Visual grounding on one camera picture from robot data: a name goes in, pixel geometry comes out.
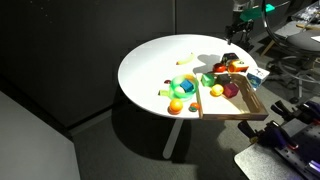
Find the white table leg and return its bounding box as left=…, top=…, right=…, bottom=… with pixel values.
left=162, top=118, right=185, bottom=160

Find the wooden crate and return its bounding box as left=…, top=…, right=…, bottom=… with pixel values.
left=195, top=72, right=270, bottom=122

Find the yellow toy ball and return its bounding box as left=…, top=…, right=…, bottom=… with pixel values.
left=210, top=83, right=225, bottom=98

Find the green toy block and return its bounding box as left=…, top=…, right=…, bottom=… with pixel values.
left=200, top=73, right=216, bottom=88

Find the grey toy cube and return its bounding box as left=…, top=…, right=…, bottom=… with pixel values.
left=216, top=73, right=233, bottom=86

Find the orange toy ball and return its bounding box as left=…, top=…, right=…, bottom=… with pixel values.
left=168, top=98, right=185, bottom=116

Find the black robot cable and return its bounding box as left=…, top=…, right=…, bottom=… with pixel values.
left=260, top=0, right=320, bottom=46

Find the small red green ball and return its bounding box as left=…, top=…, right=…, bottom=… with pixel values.
left=188, top=102, right=201, bottom=113

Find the yellow toy banana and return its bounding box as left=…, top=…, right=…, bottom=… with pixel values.
left=176, top=52, right=196, bottom=66

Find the blue toy cube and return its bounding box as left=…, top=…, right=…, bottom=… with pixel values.
left=179, top=79, right=195, bottom=93

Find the grey office chair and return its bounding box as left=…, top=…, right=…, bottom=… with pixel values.
left=266, top=29, right=320, bottom=105

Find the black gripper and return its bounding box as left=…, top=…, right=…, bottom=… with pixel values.
left=224, top=19, right=255, bottom=46

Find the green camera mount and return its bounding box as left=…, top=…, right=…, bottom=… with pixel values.
left=239, top=3, right=277, bottom=23

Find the grey cabinet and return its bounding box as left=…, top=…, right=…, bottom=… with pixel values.
left=0, top=89, right=81, bottom=180

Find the red toy tomato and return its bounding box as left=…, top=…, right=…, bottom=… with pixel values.
left=213, top=62, right=228, bottom=74

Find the purple clamp with orange tip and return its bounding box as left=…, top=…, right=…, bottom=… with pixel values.
left=259, top=121, right=300, bottom=152

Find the orange plush cube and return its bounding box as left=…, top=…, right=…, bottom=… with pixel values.
left=227, top=59, right=250, bottom=73

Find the light green toy piece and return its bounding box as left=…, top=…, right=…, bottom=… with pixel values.
left=157, top=89, right=171, bottom=98

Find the green plastic bowl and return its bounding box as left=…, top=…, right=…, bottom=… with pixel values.
left=168, top=74, right=200, bottom=101

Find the black spring clamp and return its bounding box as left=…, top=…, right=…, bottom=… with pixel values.
left=270, top=100, right=303, bottom=122
left=237, top=120, right=265, bottom=140

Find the perforated metal breadboard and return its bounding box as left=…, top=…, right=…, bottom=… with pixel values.
left=276, top=123, right=320, bottom=180

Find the wooden desk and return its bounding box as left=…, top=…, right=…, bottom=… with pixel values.
left=260, top=18, right=320, bottom=58

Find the white owl plush cube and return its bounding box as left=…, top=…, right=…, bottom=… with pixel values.
left=246, top=67, right=271, bottom=90

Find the grey base plate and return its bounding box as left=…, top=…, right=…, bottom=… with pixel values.
left=233, top=143, right=301, bottom=180

